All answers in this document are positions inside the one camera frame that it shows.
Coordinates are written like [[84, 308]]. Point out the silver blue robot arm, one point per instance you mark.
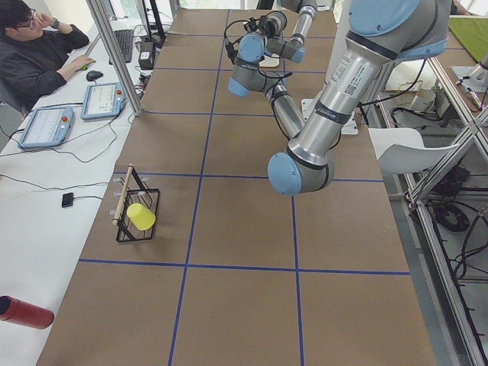
[[378, 32], [293, 48]]

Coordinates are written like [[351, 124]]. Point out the yellow cup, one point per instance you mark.
[[141, 217]]

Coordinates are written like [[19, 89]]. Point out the white plastic tray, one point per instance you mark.
[[270, 62]]

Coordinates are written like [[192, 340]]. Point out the black box with label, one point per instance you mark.
[[147, 55]]

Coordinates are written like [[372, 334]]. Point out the white plastic chair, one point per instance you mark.
[[402, 150]]

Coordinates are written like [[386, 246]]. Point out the far teach pendant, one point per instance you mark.
[[103, 101]]

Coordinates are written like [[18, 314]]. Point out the teach pendant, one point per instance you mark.
[[47, 127], [103, 101]]

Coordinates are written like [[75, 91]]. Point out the small black device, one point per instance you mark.
[[67, 200]]

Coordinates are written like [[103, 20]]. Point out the black computer mouse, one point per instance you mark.
[[93, 75]]

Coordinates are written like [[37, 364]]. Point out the black keyboard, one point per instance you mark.
[[124, 40]]

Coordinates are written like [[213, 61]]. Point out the near teach pendant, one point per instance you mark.
[[47, 127]]

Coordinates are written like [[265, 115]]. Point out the seated person in black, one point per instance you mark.
[[34, 52]]

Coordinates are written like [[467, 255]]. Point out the red bottle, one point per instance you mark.
[[23, 313]]

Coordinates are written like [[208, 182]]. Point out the black wire cup rack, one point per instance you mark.
[[134, 190]]

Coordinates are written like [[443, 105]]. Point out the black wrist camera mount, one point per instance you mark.
[[257, 25]]

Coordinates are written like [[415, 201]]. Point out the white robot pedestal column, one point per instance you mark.
[[338, 51]]

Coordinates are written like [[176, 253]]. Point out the aluminium frame post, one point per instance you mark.
[[103, 25]]

